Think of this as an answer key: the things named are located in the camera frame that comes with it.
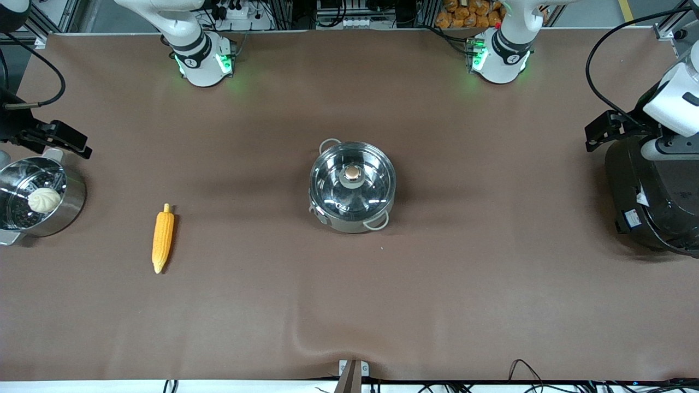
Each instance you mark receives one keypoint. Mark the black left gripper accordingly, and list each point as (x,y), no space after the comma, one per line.
(633,121)

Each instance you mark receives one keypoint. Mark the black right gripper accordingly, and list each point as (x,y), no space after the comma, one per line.
(12,126)

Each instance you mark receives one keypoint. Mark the black rice cooker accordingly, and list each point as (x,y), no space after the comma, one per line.
(644,218)

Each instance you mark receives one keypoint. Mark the white power strip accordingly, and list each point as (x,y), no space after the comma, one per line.
(240,16)

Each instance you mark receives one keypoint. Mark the aluminium frame profile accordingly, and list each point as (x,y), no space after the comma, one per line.
(677,27)
(52,19)

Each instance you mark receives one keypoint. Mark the grey cooking pot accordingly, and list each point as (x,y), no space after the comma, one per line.
(349,226)

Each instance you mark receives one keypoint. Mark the orange snack bag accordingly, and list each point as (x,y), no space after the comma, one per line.
(464,13)

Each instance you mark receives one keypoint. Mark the white steamed bun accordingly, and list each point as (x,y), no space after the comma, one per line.
(45,200)

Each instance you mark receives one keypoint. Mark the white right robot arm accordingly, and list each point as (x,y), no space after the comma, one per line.
(199,60)

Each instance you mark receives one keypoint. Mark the glass pot lid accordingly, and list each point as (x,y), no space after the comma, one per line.
(333,180)

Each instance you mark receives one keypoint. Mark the brown table mat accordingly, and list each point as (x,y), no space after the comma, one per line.
(437,305)

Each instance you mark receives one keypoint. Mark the steel steamer pot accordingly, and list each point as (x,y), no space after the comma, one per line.
(68,213)

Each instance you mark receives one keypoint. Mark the yellow corn cob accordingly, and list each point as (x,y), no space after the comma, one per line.
(163,237)

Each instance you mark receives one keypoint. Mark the metal edge bracket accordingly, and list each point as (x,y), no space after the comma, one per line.
(345,368)

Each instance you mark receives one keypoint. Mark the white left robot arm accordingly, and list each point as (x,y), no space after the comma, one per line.
(499,60)

